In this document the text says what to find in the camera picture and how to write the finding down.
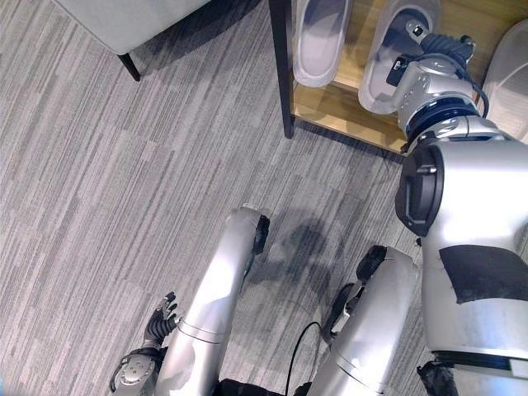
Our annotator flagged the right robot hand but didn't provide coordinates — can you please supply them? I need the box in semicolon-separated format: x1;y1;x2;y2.
405;18;476;64

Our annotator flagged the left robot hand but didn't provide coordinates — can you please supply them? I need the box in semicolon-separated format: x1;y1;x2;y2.
141;290;183;352

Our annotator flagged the white slipper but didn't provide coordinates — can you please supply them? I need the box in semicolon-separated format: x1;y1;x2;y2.
356;0;443;116
479;17;528;146
291;0;355;89

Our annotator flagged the left silver robot leg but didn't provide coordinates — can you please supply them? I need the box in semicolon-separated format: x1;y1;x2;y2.
155;205;271;396

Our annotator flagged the silver robot leg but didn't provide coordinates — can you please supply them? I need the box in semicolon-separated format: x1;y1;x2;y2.
303;244;422;396
155;205;271;396

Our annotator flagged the black robot waist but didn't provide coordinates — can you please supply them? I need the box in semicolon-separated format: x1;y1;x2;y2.
217;377;314;396

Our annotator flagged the right silver robot leg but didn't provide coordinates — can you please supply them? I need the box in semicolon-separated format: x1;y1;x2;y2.
303;244;422;396

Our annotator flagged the grey upholstered chair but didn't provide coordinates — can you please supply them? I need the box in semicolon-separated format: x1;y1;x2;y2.
52;0;218;83

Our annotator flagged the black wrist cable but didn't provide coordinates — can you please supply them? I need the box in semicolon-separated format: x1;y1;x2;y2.
451;39;491;117

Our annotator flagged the wooden shoe rack black frame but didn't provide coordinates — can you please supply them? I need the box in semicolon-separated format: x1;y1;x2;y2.
268;0;528;156

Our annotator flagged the black cable loop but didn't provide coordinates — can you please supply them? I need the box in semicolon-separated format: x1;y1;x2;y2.
286;320;323;396

